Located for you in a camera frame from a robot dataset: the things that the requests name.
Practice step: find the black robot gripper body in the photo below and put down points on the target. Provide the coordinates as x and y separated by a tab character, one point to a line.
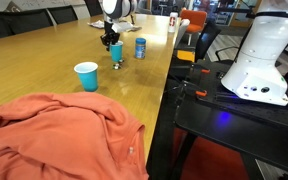
109	36

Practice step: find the blue plastic cup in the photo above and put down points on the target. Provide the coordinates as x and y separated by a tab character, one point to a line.
87	73
116	51

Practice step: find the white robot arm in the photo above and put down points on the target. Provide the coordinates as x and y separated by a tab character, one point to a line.
113	11

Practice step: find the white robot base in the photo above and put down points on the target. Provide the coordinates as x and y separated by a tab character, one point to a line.
253	76

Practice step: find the blue lidded cylindrical container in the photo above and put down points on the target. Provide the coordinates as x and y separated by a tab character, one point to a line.
140	48

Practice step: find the printed paper booklets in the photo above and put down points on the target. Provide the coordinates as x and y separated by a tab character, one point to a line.
123	26

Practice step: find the orange office chair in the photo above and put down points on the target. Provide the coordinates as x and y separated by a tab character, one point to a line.
197	20

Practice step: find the black office chair right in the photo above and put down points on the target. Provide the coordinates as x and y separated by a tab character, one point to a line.
206	38

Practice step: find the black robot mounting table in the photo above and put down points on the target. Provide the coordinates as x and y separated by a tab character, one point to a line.
258	130

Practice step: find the black chairs behind table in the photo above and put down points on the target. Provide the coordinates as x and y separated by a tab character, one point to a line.
12	23

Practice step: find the orange fabric shirt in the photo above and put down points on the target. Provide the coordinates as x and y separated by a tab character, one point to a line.
79	136

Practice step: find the orange handled clamp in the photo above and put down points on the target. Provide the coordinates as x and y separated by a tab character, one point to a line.
192	85

